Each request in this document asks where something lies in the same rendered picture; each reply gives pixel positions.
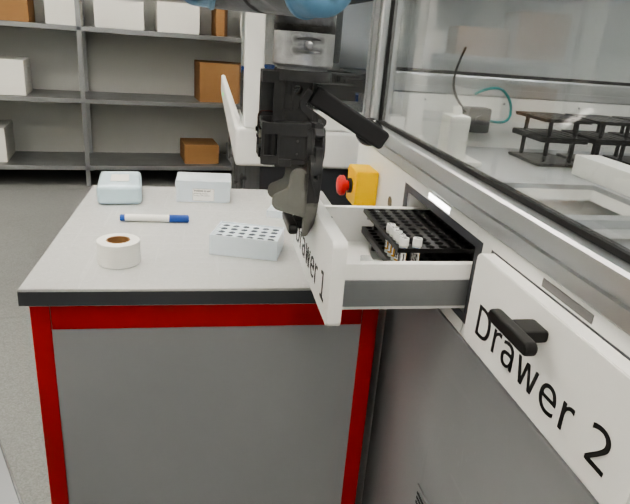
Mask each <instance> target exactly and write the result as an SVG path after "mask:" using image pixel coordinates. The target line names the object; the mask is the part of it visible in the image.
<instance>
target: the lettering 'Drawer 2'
mask: <svg viewBox="0 0 630 504"><path fill-rule="evenodd" d="M482 310H483V311H484V312H485V314H486V315H487V318H488V312H487V310H486V309H485V308H484V307H483V306H482V305H481V304H480V308H479V313H478V319H477V324H476V329H475V334H476V335H477V336H478V337H479V338H480V339H481V340H483V341H486V340H487V339H488V337H489V334H490V330H491V322H490V321H489V319H488V329H487V333H486V335H485V336H484V337H483V336H481V335H480V334H479V333H478V328H479V323H480V317H481V312H482ZM497 336H500V338H501V339H502V336H503V335H502V334H501V333H497V329H496V328H495V331H494V336H493V340H492V345H491V350H490V351H491V352H492V353H493V349H494V345H495V340H496V337H497ZM504 344H507V345H508V346H509V347H510V349H511V355H510V354H509V353H508V352H507V351H506V350H502V352H501V355H500V360H501V363H502V365H503V366H504V367H505V368H508V371H509V373H510V372H511V368H512V363H513V359H514V349H513V346H512V345H511V343H510V342H509V341H507V340H505V342H504ZM504 354H506V355H507V356H508V357H509V358H510V362H509V364H508V365H506V364H505V363H504V361H503V355H504ZM521 365H522V356H521V354H519V364H518V379H517V382H518V383H519V384H520V385H521V383H522V380H523V378H524V376H525V374H526V372H527V386H526V392H527V393H528V394H529V395H530V393H531V391H532V389H533V387H534V384H535V382H536V380H537V378H538V376H539V373H538V372H536V373H535V375H534V378H533V380H532V382H531V384H530V386H529V383H530V369H531V365H530V364H529V363H528V362H527V364H526V366H525V368H524V371H523V373H522V375H521ZM527 370H528V371H527ZM545 388H549V389H550V390H551V392H552V395H553V402H552V400H551V399H550V398H549V397H548V396H547V395H546V394H545V393H544V389H545ZM542 395H543V397H544V398H545V399H546V400H547V401H548V402H549V403H550V404H551V405H552V407H553V408H554V409H555V407H556V393H555V391H554V389H553V387H552V386H551V385H550V384H548V383H544V384H543V385H542V386H541V388H540V391H539V404H540V407H541V409H542V411H543V412H544V413H545V415H547V416H548V417H549V418H552V415H553V414H550V413H549V412H548V411H547V410H546V409H545V408H544V406H543V403H542ZM566 411H570V412H571V413H572V414H573V416H574V415H575V410H574V409H573V408H571V407H567V403H566V402H565V401H564V402H563V406H562V409H561V413H560V417H559V421H558V424H557V428H558V429H559V430H561V426H562V422H563V418H564V415H565V413H566ZM593 428H596V429H598V430H599V431H601V432H602V433H603V435H604V437H605V439H606V445H605V448H604V449H602V450H599V451H594V452H588V453H585V454H584V458H585V460H586V461H587V462H588V463H589V464H590V465H591V466H592V468H593V469H594V470H595V471H596V472H597V473H598V474H599V476H600V477H601V478H602V476H603V472H602V471H601V470H600V469H599V468H598V467H597V466H596V465H595V463H594V462H593V461H592V460H591V459H590V458H593V457H599V456H604V455H607V454H608V453H609V452H610V449H611V440H610V437H609V435H608V433H607V431H606V430H605V429H604V428H603V427H602V426H601V425H599V424H598V423H596V422H594V424H593Z"/></svg>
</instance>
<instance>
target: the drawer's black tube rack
mask: <svg viewBox="0 0 630 504"><path fill-rule="evenodd" d="M376 210H377V211H376V212H379V213H380V214H381V215H382V217H383V218H384V219H385V220H386V221H387V222H388V223H395V224H396V226H397V227H399V230H402V231H403V233H404V234H406V237H408V238H409V246H410V247H411V248H412V253H420V257H419V261H473V258H474V252H475V246H474V245H472V244H471V243H470V242H469V241H467V240H466V239H465V238H464V237H463V236H461V235H460V234H459V233H458V232H456V231H455V230H454V229H453V228H452V227H450V226H449V225H448V224H447V223H446V222H444V221H443V220H442V219H441V218H439V217H438V216H437V215H436V214H435V213H433V212H432V211H431V210H412V209H376ZM361 233H362V234H363V235H364V237H365V238H366V239H367V241H368V242H369V243H370V245H371V251H376V253H377V254H378V255H379V257H380V258H381V259H382V261H393V260H391V257H389V256H387V253H385V252H384V249H385V239H386V238H385V237H384V236H383V235H382V234H381V233H380V231H379V230H378V229H377V228H376V227H375V225H374V226H362V230H361ZM413 237H421V238H423V242H422V247H421V248H413V247H412V242H413Z"/></svg>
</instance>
